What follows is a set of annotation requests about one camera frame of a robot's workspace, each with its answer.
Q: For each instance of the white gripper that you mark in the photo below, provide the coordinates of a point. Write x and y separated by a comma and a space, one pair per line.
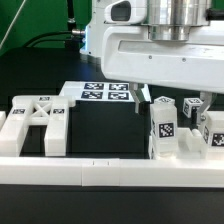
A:
172, 43

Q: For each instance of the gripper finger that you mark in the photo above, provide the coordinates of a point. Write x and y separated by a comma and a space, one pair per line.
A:
206, 98

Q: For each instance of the white chair seat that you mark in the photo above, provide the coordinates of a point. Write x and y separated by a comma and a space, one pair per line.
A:
191, 145

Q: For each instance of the white tagged cube right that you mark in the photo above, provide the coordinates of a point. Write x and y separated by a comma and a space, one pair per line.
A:
190, 104

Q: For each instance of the white tagged cube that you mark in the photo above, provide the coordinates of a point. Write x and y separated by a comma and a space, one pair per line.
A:
164, 99
190, 104

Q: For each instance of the white tagged cube left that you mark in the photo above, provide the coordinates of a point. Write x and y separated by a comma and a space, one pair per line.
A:
164, 99

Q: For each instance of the black vertical pole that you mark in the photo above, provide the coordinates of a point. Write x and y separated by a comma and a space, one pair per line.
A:
71, 18

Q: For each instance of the white marker base plate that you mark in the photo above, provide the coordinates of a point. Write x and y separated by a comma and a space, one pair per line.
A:
97, 91

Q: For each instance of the white chair back frame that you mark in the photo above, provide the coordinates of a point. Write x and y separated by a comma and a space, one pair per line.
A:
50, 111

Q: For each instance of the white U-shaped obstacle wall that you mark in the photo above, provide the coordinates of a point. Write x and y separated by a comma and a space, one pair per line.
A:
15, 169

